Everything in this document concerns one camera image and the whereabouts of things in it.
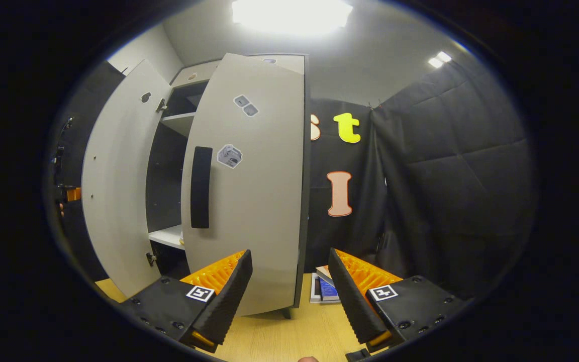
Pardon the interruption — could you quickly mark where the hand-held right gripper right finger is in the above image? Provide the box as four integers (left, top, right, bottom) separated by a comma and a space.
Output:
328, 247, 472, 352

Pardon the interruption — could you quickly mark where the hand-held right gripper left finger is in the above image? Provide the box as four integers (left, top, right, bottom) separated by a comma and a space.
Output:
119, 249, 253, 353

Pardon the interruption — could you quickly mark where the white cabinet door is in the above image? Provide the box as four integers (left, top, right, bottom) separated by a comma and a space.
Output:
180, 53, 306, 317
81, 59, 173, 298

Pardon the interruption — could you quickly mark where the white shoe cabinet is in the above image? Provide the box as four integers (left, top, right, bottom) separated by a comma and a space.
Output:
145, 53, 313, 320

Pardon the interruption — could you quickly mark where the blue cover book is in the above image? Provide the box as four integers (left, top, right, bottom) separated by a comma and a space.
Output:
319, 278, 341, 302

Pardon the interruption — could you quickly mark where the black backdrop cloth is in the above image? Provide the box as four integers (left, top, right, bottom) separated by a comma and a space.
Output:
306, 58, 536, 300

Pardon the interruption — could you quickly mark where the small ceiling light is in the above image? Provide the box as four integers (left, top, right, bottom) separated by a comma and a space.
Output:
428, 50, 452, 69

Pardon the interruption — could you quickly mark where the large ceiling light panel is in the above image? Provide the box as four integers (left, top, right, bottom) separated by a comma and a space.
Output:
232, 0, 353, 36

